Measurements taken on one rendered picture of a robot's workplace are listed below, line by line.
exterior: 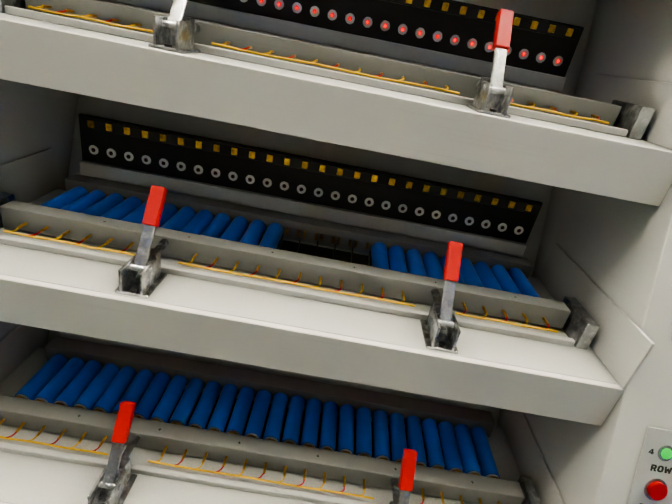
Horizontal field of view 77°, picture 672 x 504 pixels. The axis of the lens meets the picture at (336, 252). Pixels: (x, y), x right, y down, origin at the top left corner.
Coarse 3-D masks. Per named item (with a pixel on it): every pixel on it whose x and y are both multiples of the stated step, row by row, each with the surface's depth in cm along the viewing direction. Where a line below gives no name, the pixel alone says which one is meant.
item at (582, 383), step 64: (0, 192) 42; (192, 192) 50; (256, 192) 51; (0, 256) 37; (64, 256) 39; (128, 256) 40; (0, 320) 36; (64, 320) 36; (128, 320) 35; (192, 320) 35; (256, 320) 35; (320, 320) 37; (384, 320) 39; (512, 320) 43; (576, 320) 41; (384, 384) 37; (448, 384) 37; (512, 384) 36; (576, 384) 36
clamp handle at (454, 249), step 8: (448, 248) 38; (456, 248) 37; (448, 256) 37; (456, 256) 37; (448, 264) 37; (456, 264) 37; (448, 272) 37; (456, 272) 37; (448, 280) 37; (456, 280) 37; (448, 288) 37; (448, 296) 37; (448, 304) 37; (440, 312) 37; (448, 312) 37; (448, 320) 37
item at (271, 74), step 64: (0, 0) 36; (64, 0) 38; (128, 0) 48; (192, 0) 48; (256, 0) 48; (320, 0) 48; (384, 0) 47; (448, 0) 47; (0, 64) 34; (64, 64) 33; (128, 64) 33; (192, 64) 33; (256, 64) 37; (320, 64) 38; (384, 64) 39; (448, 64) 49; (512, 64) 49; (256, 128) 35; (320, 128) 34; (384, 128) 34; (448, 128) 34; (512, 128) 34; (576, 128) 37; (640, 128) 38; (640, 192) 35
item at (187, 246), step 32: (32, 224) 40; (64, 224) 40; (96, 224) 40; (128, 224) 41; (192, 256) 41; (224, 256) 41; (256, 256) 41; (288, 256) 41; (320, 288) 40; (352, 288) 42; (384, 288) 42; (416, 288) 41; (480, 288) 42; (544, 320) 42
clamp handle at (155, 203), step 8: (152, 192) 36; (160, 192) 36; (152, 200) 36; (160, 200) 36; (152, 208) 36; (160, 208) 36; (144, 216) 36; (152, 216) 36; (160, 216) 37; (144, 224) 36; (152, 224) 36; (144, 232) 36; (152, 232) 36; (144, 240) 36; (152, 240) 36; (144, 248) 36; (136, 256) 36; (144, 256) 36; (136, 264) 36; (144, 264) 36
